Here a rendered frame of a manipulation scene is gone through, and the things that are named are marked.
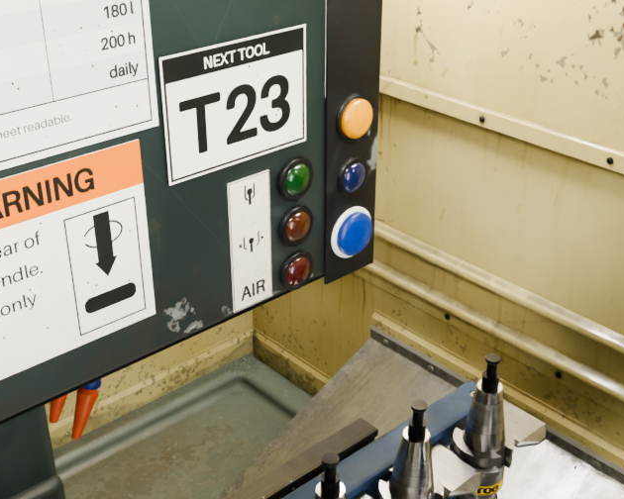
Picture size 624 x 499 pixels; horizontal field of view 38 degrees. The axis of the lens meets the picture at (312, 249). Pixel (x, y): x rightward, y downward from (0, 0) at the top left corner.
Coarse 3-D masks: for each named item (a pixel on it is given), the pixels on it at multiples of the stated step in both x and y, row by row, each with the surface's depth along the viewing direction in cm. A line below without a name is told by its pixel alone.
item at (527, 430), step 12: (504, 408) 101; (516, 408) 101; (504, 420) 100; (516, 420) 100; (528, 420) 100; (540, 420) 100; (516, 432) 98; (528, 432) 98; (540, 432) 98; (516, 444) 96; (528, 444) 96
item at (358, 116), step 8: (352, 104) 56; (360, 104) 56; (368, 104) 56; (344, 112) 56; (352, 112) 56; (360, 112) 56; (368, 112) 57; (344, 120) 56; (352, 120) 56; (360, 120) 56; (368, 120) 57; (344, 128) 56; (352, 128) 56; (360, 128) 56; (352, 136) 56; (360, 136) 57
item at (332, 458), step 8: (328, 456) 78; (336, 456) 78; (328, 464) 77; (336, 464) 77; (328, 472) 78; (336, 472) 78; (328, 480) 78; (336, 480) 78; (328, 488) 78; (336, 488) 78
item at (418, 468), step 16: (400, 448) 86; (416, 448) 85; (400, 464) 86; (416, 464) 86; (432, 464) 87; (400, 480) 87; (416, 480) 86; (432, 480) 88; (400, 496) 87; (416, 496) 87
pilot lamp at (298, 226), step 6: (294, 216) 56; (300, 216) 56; (306, 216) 57; (288, 222) 56; (294, 222) 56; (300, 222) 56; (306, 222) 57; (288, 228) 56; (294, 228) 56; (300, 228) 56; (306, 228) 57; (288, 234) 56; (294, 234) 56; (300, 234) 57; (306, 234) 57; (294, 240) 57
